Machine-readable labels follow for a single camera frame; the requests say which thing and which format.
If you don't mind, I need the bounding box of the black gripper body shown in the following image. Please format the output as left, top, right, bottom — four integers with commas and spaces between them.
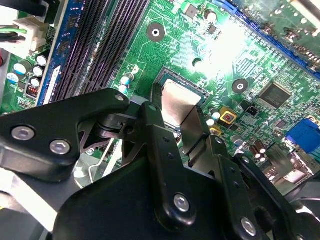
52, 157, 237, 240

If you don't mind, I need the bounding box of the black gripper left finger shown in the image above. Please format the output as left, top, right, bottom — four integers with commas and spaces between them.
0, 83, 198, 226

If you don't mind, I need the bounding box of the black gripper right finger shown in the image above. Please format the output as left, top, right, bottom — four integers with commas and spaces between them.
181, 106, 315, 240

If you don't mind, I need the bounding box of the silver square CPU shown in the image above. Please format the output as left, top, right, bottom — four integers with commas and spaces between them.
157, 71, 208, 130

